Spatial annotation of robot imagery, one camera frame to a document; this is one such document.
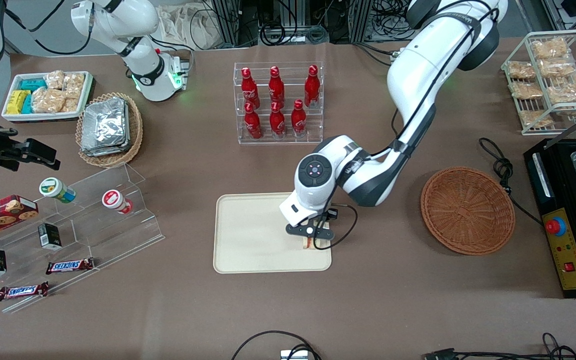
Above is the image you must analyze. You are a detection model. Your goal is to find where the yellow snack pack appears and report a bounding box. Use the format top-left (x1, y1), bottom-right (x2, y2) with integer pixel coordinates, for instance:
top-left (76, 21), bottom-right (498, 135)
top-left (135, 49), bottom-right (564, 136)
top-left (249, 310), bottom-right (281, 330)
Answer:
top-left (6, 90), bottom-right (31, 115)

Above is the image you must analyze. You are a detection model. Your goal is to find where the red cola bottle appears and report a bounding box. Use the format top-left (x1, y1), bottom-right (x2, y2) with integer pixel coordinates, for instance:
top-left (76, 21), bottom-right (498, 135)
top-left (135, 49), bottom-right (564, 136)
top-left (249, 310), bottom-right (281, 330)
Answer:
top-left (304, 64), bottom-right (321, 108)
top-left (290, 99), bottom-right (308, 138)
top-left (240, 67), bottom-right (260, 108)
top-left (244, 102), bottom-right (263, 140)
top-left (269, 101), bottom-right (286, 139)
top-left (268, 65), bottom-right (285, 107)

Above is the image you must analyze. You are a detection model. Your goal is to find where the red strawberry yogurt cup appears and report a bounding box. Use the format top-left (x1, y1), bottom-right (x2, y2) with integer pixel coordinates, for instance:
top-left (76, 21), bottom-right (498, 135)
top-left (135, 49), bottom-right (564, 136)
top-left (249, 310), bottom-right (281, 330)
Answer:
top-left (101, 189), bottom-right (134, 215)

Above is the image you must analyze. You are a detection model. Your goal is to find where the foil wrapped pack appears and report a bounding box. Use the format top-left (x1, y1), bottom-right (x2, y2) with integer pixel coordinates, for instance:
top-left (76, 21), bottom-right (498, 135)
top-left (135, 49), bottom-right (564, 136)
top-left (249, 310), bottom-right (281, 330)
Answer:
top-left (83, 97), bottom-right (129, 145)
top-left (80, 131), bottom-right (132, 157)

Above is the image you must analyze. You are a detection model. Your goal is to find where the black background cable bundle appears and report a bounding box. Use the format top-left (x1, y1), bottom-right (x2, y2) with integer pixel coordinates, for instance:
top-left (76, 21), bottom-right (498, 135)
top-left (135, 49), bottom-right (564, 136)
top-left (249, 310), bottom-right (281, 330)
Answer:
top-left (259, 20), bottom-right (330, 47)

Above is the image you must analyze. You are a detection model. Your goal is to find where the clear acrylic stepped display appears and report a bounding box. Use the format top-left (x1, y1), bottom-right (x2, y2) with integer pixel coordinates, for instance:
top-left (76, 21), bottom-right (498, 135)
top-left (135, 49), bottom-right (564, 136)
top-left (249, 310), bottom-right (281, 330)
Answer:
top-left (0, 162), bottom-right (165, 315)

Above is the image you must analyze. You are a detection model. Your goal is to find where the light wicker basket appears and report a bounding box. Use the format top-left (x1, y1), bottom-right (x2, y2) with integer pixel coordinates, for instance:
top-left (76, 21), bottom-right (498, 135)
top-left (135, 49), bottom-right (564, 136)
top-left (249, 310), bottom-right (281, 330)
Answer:
top-left (75, 92), bottom-right (144, 168)

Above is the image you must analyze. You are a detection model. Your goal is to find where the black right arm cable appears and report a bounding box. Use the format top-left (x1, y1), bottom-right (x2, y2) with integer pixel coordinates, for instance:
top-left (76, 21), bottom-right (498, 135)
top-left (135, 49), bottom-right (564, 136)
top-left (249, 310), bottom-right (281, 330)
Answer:
top-left (3, 0), bottom-right (94, 56)

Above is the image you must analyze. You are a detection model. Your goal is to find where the white rectangular snack tray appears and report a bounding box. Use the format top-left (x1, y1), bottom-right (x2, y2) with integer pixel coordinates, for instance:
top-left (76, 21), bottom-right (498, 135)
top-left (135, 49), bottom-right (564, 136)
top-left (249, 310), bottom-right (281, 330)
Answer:
top-left (1, 70), bottom-right (94, 123)

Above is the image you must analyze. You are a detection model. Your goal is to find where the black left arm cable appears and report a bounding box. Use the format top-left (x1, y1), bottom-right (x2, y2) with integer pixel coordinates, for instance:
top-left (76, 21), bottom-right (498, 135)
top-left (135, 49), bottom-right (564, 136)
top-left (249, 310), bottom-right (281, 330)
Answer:
top-left (317, 0), bottom-right (501, 251)

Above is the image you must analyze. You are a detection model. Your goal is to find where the green lid yogurt cup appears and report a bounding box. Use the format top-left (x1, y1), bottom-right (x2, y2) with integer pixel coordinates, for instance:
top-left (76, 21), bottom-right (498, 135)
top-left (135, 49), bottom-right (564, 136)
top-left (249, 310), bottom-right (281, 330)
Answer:
top-left (39, 177), bottom-right (77, 204)

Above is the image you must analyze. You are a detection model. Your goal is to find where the black cable with connector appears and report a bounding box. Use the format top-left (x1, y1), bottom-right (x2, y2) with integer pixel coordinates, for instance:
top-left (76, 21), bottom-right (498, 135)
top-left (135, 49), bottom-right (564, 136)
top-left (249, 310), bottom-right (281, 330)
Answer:
top-left (422, 332), bottom-right (576, 360)

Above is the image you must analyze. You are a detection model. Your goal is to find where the triangular sandwich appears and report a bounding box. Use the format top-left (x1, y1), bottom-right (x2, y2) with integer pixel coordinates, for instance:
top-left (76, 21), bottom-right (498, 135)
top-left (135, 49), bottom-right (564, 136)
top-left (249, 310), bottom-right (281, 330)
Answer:
top-left (301, 236), bottom-right (332, 250)

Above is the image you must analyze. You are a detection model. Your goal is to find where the clear acrylic bottle rack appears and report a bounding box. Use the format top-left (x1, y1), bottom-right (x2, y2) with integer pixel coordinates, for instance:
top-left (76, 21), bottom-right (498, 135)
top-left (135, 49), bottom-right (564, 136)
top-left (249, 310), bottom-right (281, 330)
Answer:
top-left (233, 61), bottom-right (325, 146)

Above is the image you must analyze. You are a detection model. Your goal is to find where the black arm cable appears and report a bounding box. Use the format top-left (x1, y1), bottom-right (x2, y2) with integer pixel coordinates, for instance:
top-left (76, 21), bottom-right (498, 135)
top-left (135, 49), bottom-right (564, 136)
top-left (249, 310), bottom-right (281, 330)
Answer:
top-left (317, 0), bottom-right (501, 251)
top-left (3, 0), bottom-right (94, 56)

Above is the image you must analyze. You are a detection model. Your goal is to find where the black looped cable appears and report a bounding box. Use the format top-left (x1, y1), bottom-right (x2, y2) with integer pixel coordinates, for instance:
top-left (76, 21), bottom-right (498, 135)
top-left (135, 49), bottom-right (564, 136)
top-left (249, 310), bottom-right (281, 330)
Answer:
top-left (231, 330), bottom-right (321, 360)

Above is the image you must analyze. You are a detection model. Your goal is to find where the Snickers chocolate bar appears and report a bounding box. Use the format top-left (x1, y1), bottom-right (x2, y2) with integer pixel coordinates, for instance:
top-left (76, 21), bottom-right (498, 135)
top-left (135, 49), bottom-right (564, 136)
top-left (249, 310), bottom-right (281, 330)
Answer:
top-left (45, 257), bottom-right (95, 275)
top-left (0, 282), bottom-right (50, 302)

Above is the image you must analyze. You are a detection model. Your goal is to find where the beige cloth bag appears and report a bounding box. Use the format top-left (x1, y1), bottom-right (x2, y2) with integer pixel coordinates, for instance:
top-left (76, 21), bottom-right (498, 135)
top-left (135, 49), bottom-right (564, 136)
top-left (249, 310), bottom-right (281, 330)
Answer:
top-left (157, 4), bottom-right (221, 50)

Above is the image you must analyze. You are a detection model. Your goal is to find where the brown wicker basket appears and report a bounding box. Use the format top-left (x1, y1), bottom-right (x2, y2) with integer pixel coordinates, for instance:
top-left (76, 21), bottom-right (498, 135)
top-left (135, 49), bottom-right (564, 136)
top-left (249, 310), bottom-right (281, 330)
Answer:
top-left (420, 166), bottom-right (516, 256)

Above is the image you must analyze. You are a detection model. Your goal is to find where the white wire rack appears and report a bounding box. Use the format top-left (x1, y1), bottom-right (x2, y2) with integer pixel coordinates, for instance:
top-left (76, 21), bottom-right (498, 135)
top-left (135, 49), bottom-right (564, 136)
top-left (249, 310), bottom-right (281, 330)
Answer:
top-left (501, 30), bottom-right (576, 136)

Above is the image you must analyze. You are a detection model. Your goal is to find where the cream plastic tray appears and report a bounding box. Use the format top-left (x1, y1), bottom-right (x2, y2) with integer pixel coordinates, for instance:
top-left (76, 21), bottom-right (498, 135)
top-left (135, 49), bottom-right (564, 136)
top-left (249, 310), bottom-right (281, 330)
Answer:
top-left (213, 191), bottom-right (333, 274)

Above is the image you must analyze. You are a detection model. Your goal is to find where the red emergency stop button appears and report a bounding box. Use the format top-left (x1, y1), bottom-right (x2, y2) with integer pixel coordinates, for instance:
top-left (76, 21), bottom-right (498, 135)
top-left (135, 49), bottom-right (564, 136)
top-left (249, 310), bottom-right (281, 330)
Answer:
top-left (545, 217), bottom-right (567, 237)

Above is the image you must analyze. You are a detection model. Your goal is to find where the bagged fried snack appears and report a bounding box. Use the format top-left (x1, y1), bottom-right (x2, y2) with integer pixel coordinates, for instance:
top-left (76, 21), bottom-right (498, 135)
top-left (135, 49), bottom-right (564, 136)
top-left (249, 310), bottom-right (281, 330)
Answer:
top-left (508, 61), bottom-right (537, 81)
top-left (530, 37), bottom-right (570, 60)
top-left (519, 110), bottom-right (554, 128)
top-left (510, 81), bottom-right (544, 100)
top-left (547, 75), bottom-right (576, 106)
top-left (538, 57), bottom-right (576, 77)

